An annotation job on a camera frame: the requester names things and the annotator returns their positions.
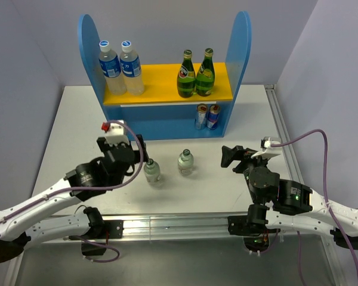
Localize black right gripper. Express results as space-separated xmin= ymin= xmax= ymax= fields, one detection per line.
xmin=220 ymin=144 xmax=269 ymax=179

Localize green Perrier glass bottle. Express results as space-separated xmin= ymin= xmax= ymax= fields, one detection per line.
xmin=196 ymin=48 xmax=215 ymax=97

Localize green glass bottle red label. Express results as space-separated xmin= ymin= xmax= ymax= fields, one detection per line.
xmin=177 ymin=49 xmax=196 ymax=98

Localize plastic water bottle blue label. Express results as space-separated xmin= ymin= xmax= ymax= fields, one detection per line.
xmin=120 ymin=41 xmax=144 ymax=95

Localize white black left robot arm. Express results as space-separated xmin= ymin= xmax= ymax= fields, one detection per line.
xmin=0 ymin=134 xmax=148 ymax=263

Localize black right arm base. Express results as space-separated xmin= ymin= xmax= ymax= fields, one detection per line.
xmin=227 ymin=215 xmax=280 ymax=257

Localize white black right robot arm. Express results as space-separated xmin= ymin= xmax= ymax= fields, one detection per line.
xmin=221 ymin=145 xmax=358 ymax=250

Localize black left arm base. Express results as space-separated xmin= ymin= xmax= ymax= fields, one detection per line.
xmin=68 ymin=220 xmax=124 ymax=263

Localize blue and yellow shelf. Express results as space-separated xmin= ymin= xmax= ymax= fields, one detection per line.
xmin=78 ymin=11 xmax=252 ymax=140

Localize clear Chang glass bottle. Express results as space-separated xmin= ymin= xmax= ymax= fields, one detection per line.
xmin=143 ymin=158 xmax=161 ymax=186
xmin=177 ymin=149 xmax=194 ymax=176

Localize silver blue energy drink can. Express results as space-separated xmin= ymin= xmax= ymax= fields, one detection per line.
xmin=195 ymin=103 xmax=208 ymax=130

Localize blue silver Red Bull can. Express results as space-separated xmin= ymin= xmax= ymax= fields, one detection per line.
xmin=206 ymin=104 xmax=221 ymax=130

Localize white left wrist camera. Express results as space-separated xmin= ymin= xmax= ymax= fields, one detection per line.
xmin=101 ymin=122 xmax=129 ymax=145

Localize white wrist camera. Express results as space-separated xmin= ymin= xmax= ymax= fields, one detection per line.
xmin=251 ymin=136 xmax=282 ymax=160
xmin=101 ymin=122 xmax=129 ymax=145

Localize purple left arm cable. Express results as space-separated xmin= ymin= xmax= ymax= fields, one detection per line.
xmin=0 ymin=120 xmax=144 ymax=230

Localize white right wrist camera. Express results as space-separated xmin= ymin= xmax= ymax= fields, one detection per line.
xmin=251 ymin=136 xmax=282 ymax=160

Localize aluminium side rail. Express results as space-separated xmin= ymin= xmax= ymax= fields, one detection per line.
xmin=264 ymin=85 xmax=304 ymax=184

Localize aluminium front rail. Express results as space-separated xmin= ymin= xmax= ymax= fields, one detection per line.
xmin=14 ymin=208 xmax=331 ymax=245

